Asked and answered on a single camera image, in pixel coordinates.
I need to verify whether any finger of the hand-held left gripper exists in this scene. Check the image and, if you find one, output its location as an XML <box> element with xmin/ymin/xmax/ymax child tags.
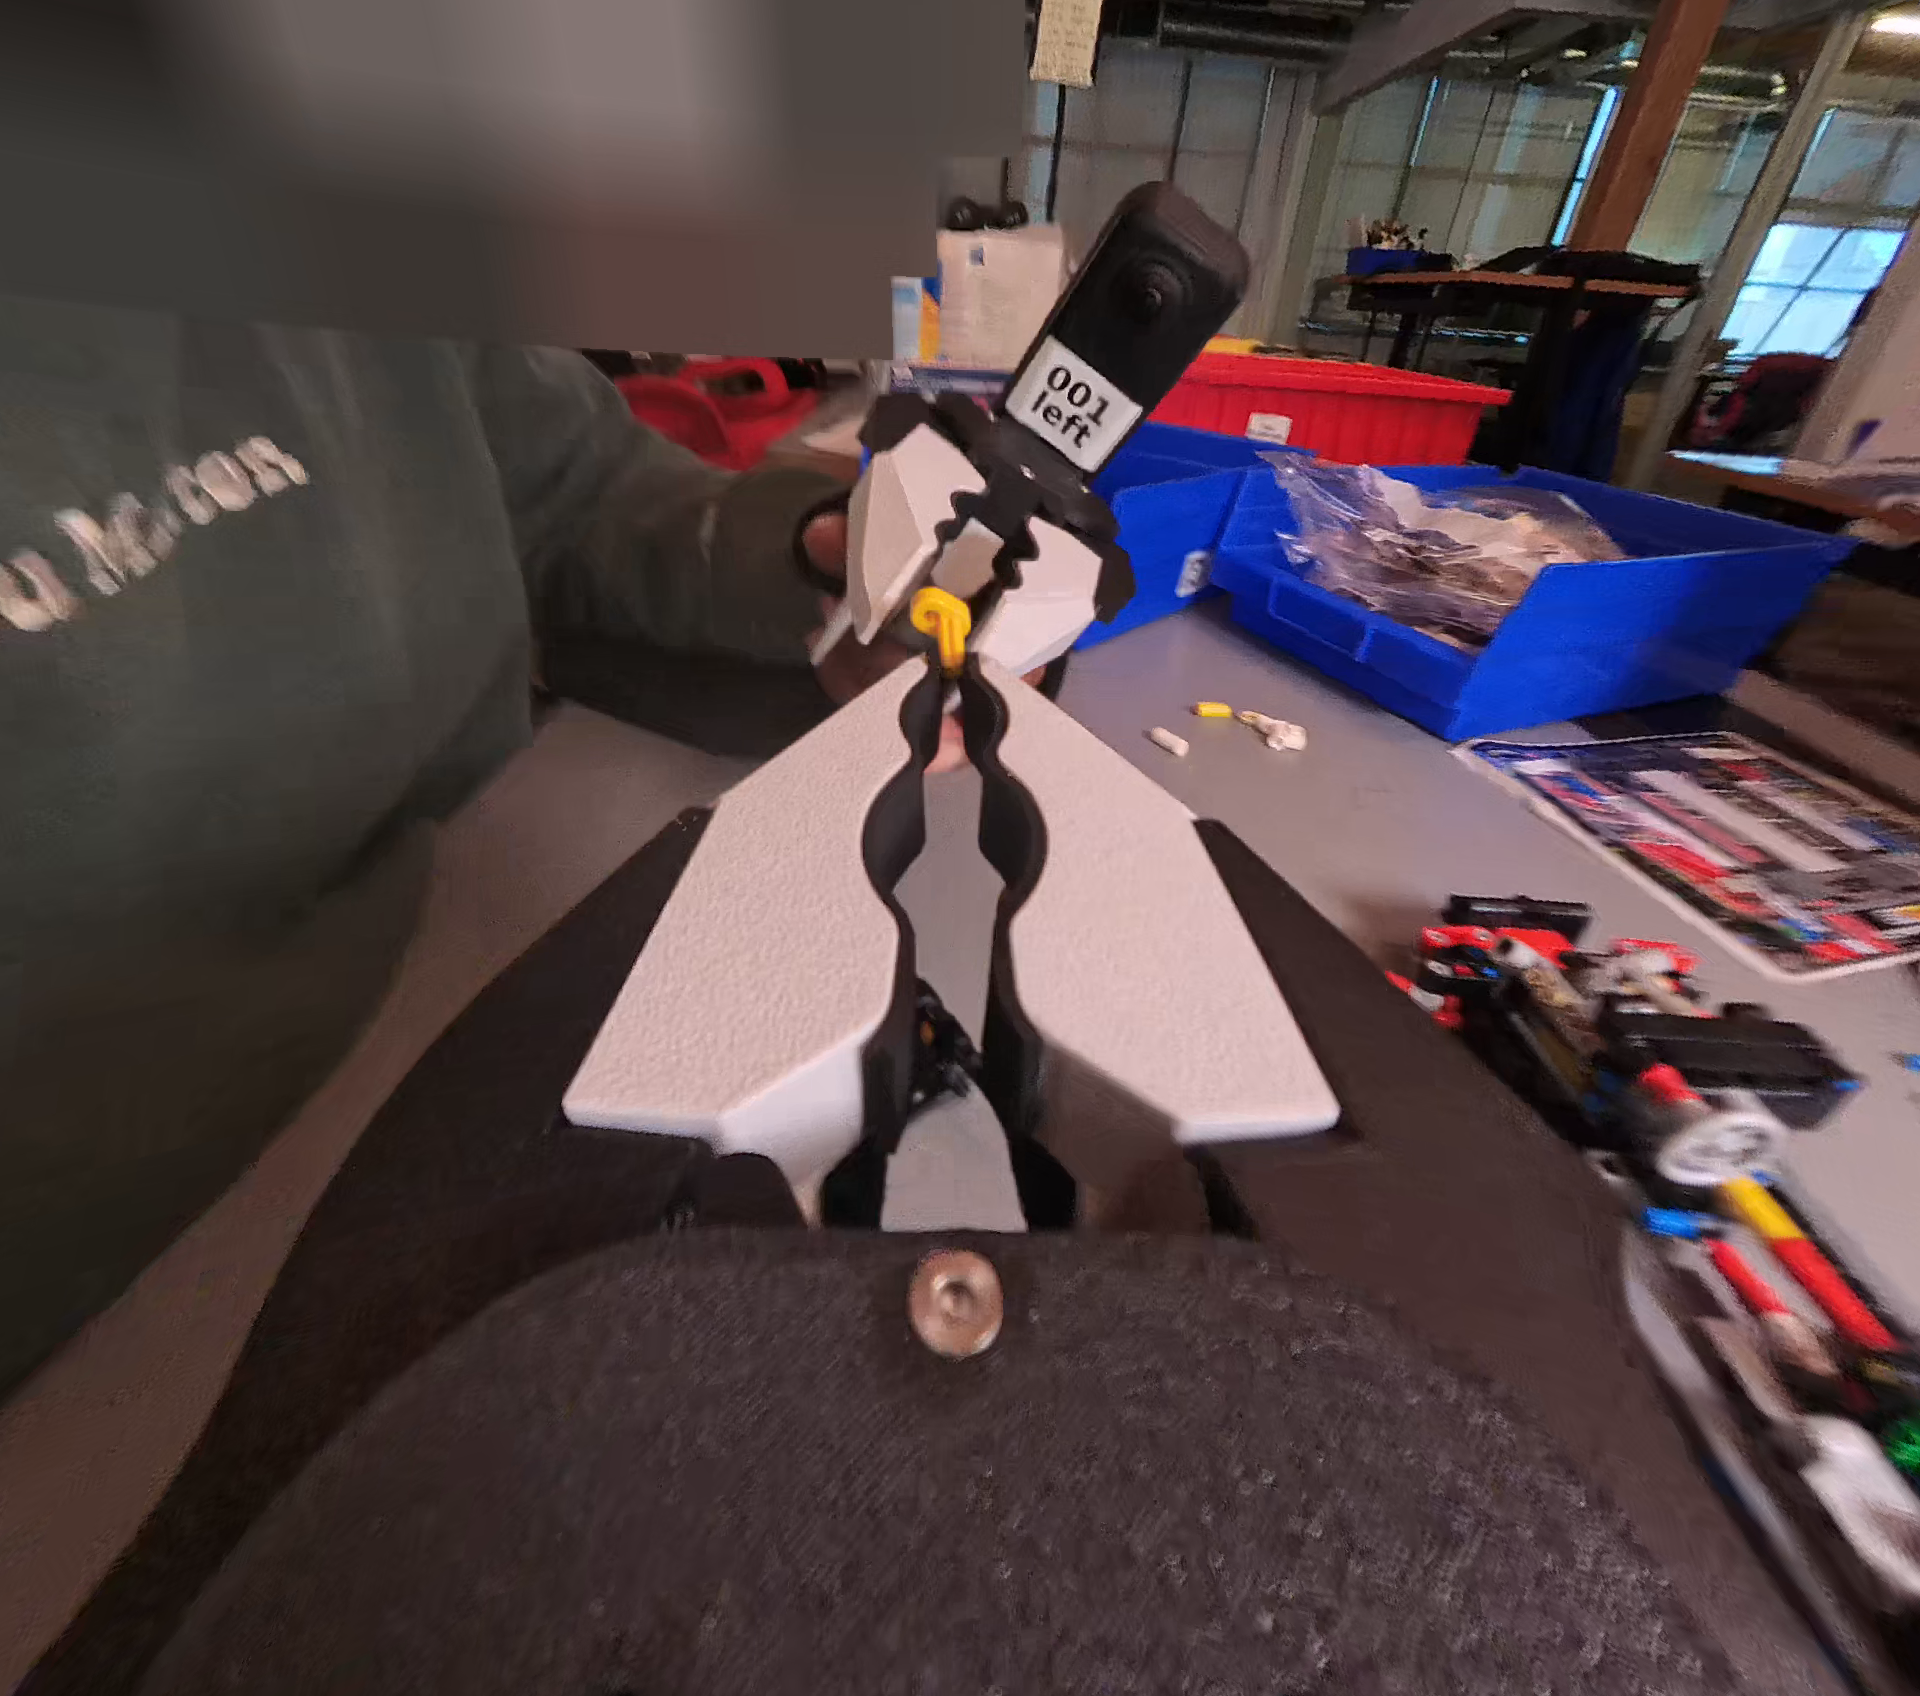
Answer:
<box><xmin>957</xmin><ymin>522</ymin><xmax>1108</xmax><ymax>677</ymax></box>
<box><xmin>806</xmin><ymin>424</ymin><xmax>989</xmax><ymax>666</ymax></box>

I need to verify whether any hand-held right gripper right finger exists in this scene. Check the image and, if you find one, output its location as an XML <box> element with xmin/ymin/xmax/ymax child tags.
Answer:
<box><xmin>967</xmin><ymin>658</ymin><xmax>1342</xmax><ymax>1229</ymax></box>

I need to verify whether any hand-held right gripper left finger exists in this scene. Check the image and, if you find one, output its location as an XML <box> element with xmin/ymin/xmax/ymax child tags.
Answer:
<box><xmin>561</xmin><ymin>651</ymin><xmax>950</xmax><ymax>1225</ymax></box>

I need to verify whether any person's left forearm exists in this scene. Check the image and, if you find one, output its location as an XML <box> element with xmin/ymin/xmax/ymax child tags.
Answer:
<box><xmin>477</xmin><ymin>346</ymin><xmax>855</xmax><ymax>756</ymax></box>

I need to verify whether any plastic bag of lego parts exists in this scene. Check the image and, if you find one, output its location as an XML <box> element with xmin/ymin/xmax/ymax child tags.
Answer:
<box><xmin>1256</xmin><ymin>450</ymin><xmax>1633</xmax><ymax>658</ymax></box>

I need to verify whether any lego car chassis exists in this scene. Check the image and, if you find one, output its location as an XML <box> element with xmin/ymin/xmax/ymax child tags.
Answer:
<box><xmin>1384</xmin><ymin>891</ymin><xmax>1920</xmax><ymax>1625</ymax></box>

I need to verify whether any person's left hand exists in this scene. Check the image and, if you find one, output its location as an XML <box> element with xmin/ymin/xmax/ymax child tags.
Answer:
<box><xmin>795</xmin><ymin>502</ymin><xmax>923</xmax><ymax>704</ymax></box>

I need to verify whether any blue bin with white label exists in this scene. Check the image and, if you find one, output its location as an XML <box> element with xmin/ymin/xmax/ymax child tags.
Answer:
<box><xmin>1071</xmin><ymin>465</ymin><xmax>1250</xmax><ymax>658</ymax></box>

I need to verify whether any white blue carton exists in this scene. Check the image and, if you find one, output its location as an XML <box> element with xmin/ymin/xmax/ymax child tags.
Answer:
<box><xmin>937</xmin><ymin>221</ymin><xmax>1075</xmax><ymax>371</ymax></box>

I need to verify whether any red basket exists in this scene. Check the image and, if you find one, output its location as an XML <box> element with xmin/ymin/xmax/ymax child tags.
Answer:
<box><xmin>615</xmin><ymin>357</ymin><xmax>822</xmax><ymax>474</ymax></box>

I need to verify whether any red storage bin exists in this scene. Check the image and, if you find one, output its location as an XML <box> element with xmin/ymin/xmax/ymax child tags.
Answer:
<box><xmin>1147</xmin><ymin>342</ymin><xmax>1518</xmax><ymax>472</ymax></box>

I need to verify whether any blue pen holder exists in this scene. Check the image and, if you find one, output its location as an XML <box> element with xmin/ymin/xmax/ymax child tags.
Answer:
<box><xmin>1345</xmin><ymin>213</ymin><xmax>1461</xmax><ymax>284</ymax></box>

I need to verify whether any white paper sign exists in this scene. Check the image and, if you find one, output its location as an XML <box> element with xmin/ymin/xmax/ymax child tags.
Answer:
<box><xmin>1027</xmin><ymin>0</ymin><xmax>1116</xmax><ymax>94</ymax></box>

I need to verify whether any wooden desk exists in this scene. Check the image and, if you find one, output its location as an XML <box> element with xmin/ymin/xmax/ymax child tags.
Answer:
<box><xmin>1316</xmin><ymin>247</ymin><xmax>1708</xmax><ymax>441</ymax></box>

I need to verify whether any large blue storage bin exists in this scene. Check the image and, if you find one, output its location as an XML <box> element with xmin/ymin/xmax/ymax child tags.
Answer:
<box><xmin>1208</xmin><ymin>458</ymin><xmax>1866</xmax><ymax>746</ymax></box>

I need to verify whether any colourful instruction booklet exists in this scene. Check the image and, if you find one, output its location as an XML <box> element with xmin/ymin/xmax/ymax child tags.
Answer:
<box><xmin>1448</xmin><ymin>729</ymin><xmax>1920</xmax><ymax>982</ymax></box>

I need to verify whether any person's green sweatshirt torso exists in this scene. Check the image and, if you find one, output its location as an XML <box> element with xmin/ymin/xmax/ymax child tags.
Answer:
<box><xmin>0</xmin><ymin>292</ymin><xmax>538</xmax><ymax>1402</ymax></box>

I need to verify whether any wooden pillar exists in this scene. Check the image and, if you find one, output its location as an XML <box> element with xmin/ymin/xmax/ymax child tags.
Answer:
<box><xmin>1565</xmin><ymin>0</ymin><xmax>1829</xmax><ymax>253</ymax></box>

